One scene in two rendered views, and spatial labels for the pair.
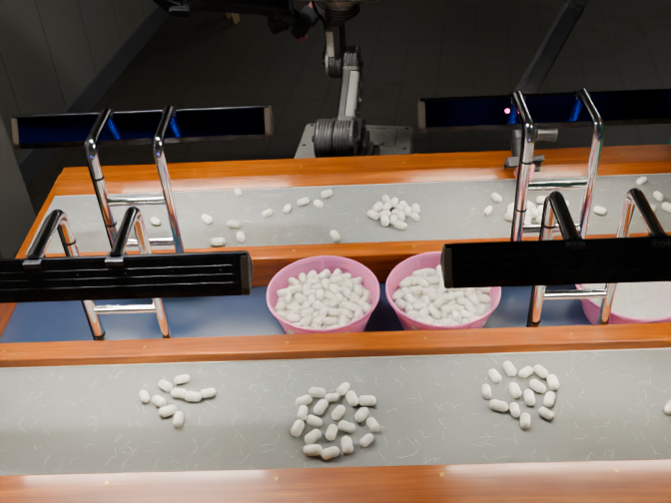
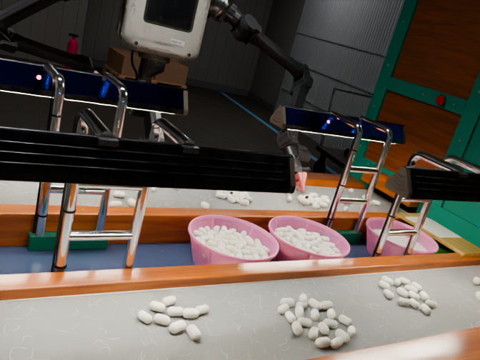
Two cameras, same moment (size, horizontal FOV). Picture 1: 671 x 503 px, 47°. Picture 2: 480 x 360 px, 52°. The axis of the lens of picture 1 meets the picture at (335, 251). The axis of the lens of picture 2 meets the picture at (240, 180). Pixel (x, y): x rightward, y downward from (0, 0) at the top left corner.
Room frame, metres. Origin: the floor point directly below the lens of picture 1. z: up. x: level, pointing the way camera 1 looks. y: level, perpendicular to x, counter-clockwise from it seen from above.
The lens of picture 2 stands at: (0.37, 0.82, 1.35)
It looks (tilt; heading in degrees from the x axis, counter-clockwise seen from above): 18 degrees down; 323
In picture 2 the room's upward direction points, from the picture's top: 15 degrees clockwise
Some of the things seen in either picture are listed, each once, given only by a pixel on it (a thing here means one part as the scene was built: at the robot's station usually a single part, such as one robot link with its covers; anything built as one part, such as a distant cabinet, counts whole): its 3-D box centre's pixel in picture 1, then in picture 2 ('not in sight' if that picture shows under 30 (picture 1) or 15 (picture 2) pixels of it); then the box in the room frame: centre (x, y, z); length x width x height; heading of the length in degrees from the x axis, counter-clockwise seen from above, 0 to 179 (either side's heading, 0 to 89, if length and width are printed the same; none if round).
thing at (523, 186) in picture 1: (546, 189); (342, 177); (1.56, -0.52, 0.90); 0.20 x 0.19 x 0.45; 88
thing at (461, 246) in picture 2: not in sight; (439, 233); (1.34, -0.90, 0.77); 0.33 x 0.15 x 0.01; 178
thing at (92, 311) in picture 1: (111, 313); (116, 228); (1.20, 0.47, 0.90); 0.20 x 0.19 x 0.45; 88
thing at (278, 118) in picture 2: (550, 107); (344, 125); (1.64, -0.53, 1.08); 0.62 x 0.08 x 0.07; 88
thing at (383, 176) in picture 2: not in sight; (390, 185); (1.68, -0.97, 0.83); 0.30 x 0.06 x 0.07; 178
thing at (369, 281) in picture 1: (324, 305); (230, 250); (1.38, 0.04, 0.72); 0.27 x 0.27 x 0.10
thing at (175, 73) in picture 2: not in sight; (148, 61); (7.72, -2.31, 0.35); 1.25 x 0.97 x 0.70; 79
